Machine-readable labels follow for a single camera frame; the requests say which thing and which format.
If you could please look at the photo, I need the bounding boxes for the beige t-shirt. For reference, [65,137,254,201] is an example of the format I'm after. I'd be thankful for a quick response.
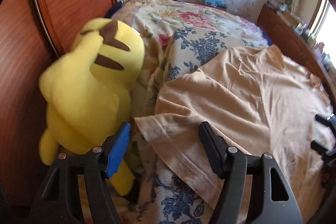
[135,46,335,223]

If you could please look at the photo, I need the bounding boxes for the wooden low cabinet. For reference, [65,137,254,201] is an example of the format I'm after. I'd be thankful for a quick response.
[256,4,336,98]

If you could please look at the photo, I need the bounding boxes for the dark blue bed sheet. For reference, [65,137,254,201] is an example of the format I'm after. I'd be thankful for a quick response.
[256,24,273,47]

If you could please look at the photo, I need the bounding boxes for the yellow plush toy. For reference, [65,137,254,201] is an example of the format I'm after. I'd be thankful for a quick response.
[38,17,146,196]

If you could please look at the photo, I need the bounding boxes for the blue floral white pillow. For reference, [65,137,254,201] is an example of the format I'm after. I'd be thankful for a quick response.
[136,26,268,223]

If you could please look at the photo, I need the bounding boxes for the colourful floral quilt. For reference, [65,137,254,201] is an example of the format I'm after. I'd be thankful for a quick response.
[106,0,257,117]

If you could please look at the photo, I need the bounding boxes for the blue toy at bed end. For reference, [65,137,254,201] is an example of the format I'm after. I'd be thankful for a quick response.
[203,0,227,10]

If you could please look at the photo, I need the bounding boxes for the wooden headboard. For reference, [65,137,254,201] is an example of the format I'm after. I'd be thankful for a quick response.
[1,0,117,207]

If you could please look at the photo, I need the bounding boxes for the window with wooden frame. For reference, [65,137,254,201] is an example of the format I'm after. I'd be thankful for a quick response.
[310,0,335,64]

